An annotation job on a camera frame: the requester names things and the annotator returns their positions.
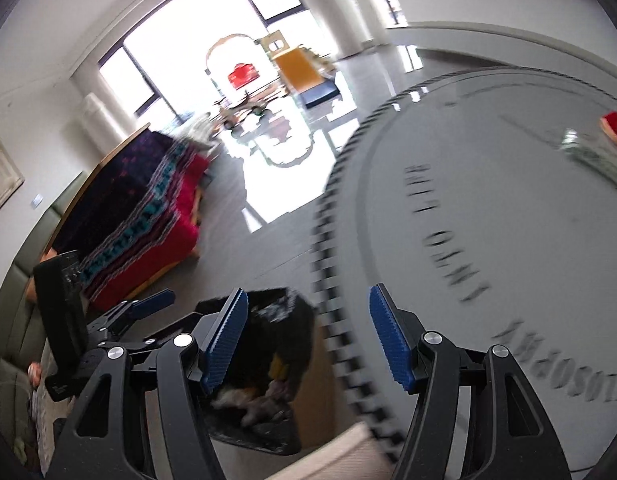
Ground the clear plastic wrapper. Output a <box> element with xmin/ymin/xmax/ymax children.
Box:
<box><xmin>559</xmin><ymin>127</ymin><xmax>617</xmax><ymax>188</ymax></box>

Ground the yellow and blue toy slide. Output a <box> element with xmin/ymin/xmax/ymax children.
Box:
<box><xmin>273</xmin><ymin>45</ymin><xmax>339</xmax><ymax>108</ymax></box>

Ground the small wooden chair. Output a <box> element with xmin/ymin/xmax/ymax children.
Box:
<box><xmin>256</xmin><ymin>30</ymin><xmax>289</xmax><ymax>58</ymax></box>

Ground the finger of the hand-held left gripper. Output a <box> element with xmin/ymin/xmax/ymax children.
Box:
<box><xmin>88</xmin><ymin>290</ymin><xmax>176</xmax><ymax>333</ymax></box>
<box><xmin>131</xmin><ymin>312</ymin><xmax>206</xmax><ymax>355</ymax></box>

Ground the white arched toy frame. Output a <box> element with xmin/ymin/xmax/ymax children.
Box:
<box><xmin>205</xmin><ymin>34</ymin><xmax>262</xmax><ymax>106</ymax></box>

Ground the white standing air conditioner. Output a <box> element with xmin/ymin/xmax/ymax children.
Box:
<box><xmin>81</xmin><ymin>92</ymin><xmax>139</xmax><ymax>161</ymax></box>

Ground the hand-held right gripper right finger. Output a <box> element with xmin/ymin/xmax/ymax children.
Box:
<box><xmin>369</xmin><ymin>283</ymin><xmax>574</xmax><ymax>480</ymax></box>

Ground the red-orange plastic object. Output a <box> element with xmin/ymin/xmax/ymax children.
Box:
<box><xmin>599</xmin><ymin>112</ymin><xmax>617</xmax><ymax>151</ymax></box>

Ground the large dark-framed window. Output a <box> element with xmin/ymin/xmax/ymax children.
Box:
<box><xmin>98</xmin><ymin>0</ymin><xmax>339</xmax><ymax>126</ymax></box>

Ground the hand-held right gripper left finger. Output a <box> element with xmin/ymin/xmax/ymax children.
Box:
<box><xmin>41</xmin><ymin>287</ymin><xmax>250</xmax><ymax>480</ymax></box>

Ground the wooden-framed bed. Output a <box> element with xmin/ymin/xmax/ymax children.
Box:
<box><xmin>36</xmin><ymin>122</ymin><xmax>214</xmax><ymax>313</ymax></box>

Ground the toy ride-on vehicle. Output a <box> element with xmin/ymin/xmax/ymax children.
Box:
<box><xmin>213</xmin><ymin>92</ymin><xmax>274</xmax><ymax>133</ymax></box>

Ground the trash bin with black bag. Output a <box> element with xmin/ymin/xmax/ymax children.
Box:
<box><xmin>195</xmin><ymin>287</ymin><xmax>320</xmax><ymax>456</ymax></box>

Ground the framed wall picture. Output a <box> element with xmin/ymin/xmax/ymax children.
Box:
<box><xmin>0</xmin><ymin>139</ymin><xmax>25</xmax><ymax>223</ymax></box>

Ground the green sofa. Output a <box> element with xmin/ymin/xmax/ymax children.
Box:
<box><xmin>0</xmin><ymin>170</ymin><xmax>89</xmax><ymax>461</ymax></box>

